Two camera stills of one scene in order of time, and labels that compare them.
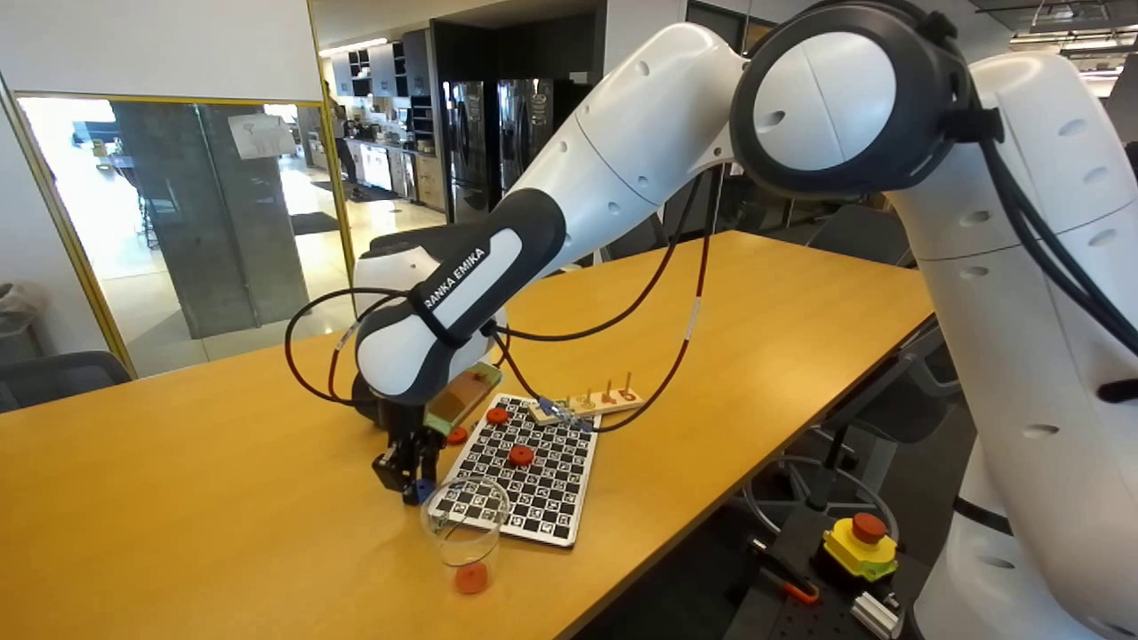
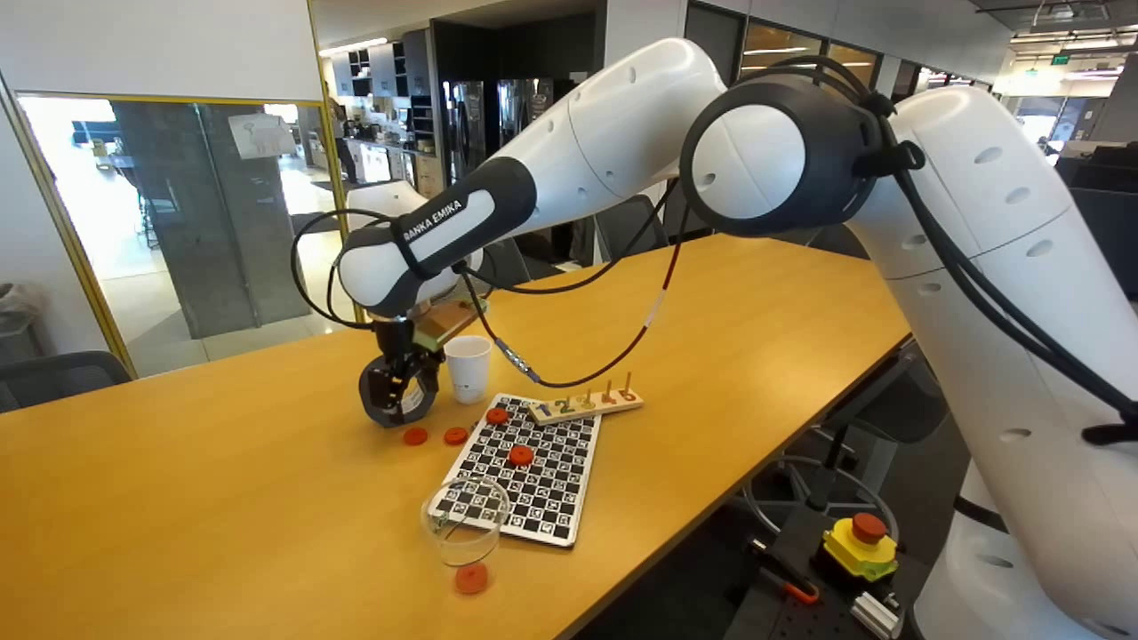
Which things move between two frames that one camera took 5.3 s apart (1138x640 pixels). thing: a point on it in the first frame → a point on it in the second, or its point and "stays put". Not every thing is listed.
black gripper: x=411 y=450 → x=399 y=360
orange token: x=520 y=457 stays put
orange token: x=473 y=580 stays put
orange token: x=494 y=417 stays put
